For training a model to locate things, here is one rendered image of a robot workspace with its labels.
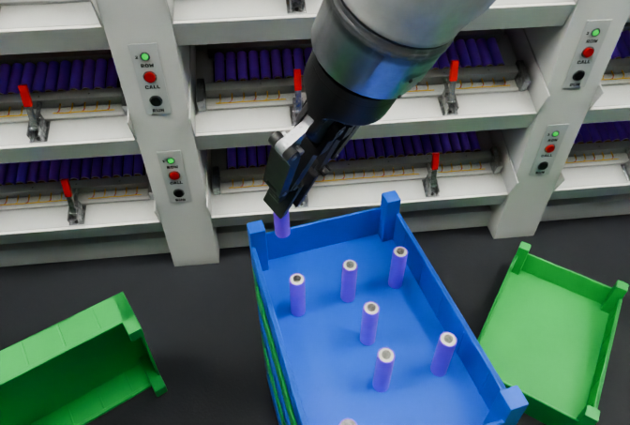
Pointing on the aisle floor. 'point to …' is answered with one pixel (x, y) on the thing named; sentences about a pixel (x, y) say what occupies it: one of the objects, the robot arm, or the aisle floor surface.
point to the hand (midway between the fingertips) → (290, 187)
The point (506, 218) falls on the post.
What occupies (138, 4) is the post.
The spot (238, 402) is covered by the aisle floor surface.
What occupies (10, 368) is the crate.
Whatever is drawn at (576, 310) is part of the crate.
